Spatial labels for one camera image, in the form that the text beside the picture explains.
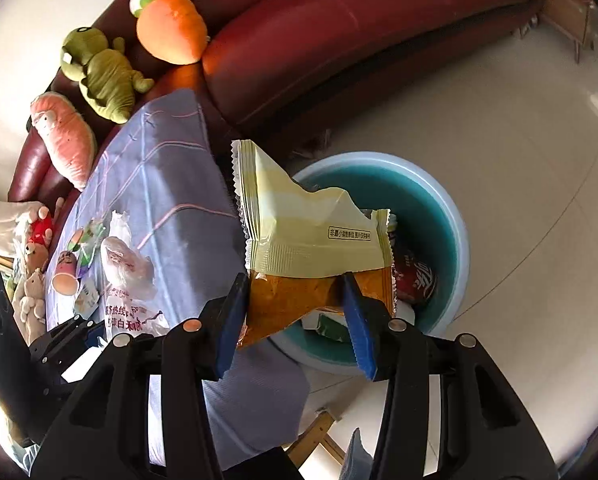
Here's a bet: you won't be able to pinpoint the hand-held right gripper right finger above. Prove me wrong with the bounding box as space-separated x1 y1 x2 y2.
341 271 564 480

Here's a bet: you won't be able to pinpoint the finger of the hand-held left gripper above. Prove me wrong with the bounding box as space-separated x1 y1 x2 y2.
29 316 110 366

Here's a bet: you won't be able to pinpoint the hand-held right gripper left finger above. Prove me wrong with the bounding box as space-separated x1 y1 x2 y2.
31 272 252 480

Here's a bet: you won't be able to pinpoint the white green carton box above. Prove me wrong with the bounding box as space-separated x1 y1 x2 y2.
301 309 354 345

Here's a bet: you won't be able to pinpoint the pink paper cup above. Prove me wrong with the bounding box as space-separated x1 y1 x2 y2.
53 251 80 297

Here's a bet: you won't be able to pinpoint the red soda can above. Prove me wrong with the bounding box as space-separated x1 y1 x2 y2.
391 247 438 306

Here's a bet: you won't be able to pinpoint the yellow orange snack packet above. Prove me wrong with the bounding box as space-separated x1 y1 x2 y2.
230 139 398 351

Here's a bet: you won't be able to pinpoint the blue plastic bin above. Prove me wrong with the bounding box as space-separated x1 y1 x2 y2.
266 151 470 377

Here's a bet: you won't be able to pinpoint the cream bunny plush toy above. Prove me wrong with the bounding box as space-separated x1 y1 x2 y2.
11 267 47 341

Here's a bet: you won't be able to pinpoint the brown teddy bear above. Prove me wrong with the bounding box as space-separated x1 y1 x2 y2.
24 242 47 271

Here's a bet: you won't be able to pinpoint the green white wrapper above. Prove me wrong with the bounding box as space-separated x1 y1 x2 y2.
69 220 107 271

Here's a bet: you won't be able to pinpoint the white red print plastic bag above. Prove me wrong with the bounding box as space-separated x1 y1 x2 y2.
100 209 170 343

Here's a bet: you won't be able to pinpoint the wooden stool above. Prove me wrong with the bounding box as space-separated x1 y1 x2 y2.
286 407 350 466

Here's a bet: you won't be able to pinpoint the grey cloth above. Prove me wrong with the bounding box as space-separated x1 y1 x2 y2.
346 427 376 480

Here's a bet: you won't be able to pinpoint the white blanket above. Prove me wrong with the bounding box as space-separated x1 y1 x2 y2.
0 196 44 261

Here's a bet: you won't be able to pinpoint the person's legs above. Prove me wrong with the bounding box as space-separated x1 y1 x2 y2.
219 442 304 480

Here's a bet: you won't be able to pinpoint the blue plaid tablecloth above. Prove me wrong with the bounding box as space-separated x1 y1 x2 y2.
44 89 312 471

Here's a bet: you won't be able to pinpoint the pink radish plush toy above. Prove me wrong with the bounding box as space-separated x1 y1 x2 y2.
30 92 98 192

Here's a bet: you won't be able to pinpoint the green dinosaur plush toy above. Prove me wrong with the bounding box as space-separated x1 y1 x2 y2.
60 26 154 125

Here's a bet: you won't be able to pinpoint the dark red leather sofa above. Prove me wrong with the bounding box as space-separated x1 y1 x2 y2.
8 0 547 201

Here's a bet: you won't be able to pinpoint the orange carrot plush toy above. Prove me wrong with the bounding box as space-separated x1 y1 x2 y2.
129 0 208 65

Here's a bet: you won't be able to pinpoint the wooden cabinet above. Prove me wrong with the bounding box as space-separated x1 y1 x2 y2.
541 0 597 63

